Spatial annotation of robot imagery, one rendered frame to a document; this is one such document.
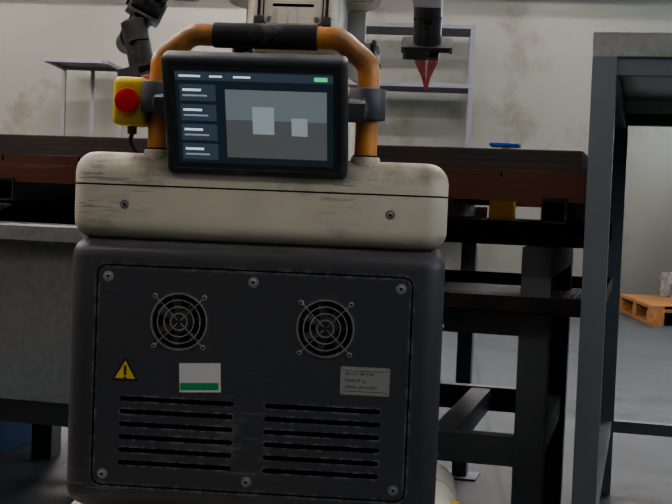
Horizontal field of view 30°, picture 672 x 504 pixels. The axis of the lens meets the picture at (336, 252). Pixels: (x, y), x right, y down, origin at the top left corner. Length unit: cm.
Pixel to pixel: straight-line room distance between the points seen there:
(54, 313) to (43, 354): 9
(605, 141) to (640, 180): 796
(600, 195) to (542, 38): 798
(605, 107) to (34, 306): 129
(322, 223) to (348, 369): 21
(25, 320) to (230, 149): 110
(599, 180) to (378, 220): 50
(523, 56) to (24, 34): 402
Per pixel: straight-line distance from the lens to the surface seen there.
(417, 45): 254
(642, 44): 215
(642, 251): 1011
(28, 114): 1056
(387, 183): 176
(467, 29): 948
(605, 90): 214
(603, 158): 214
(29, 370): 277
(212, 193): 179
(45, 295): 273
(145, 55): 284
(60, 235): 253
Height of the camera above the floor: 76
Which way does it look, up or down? 2 degrees down
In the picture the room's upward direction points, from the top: 2 degrees clockwise
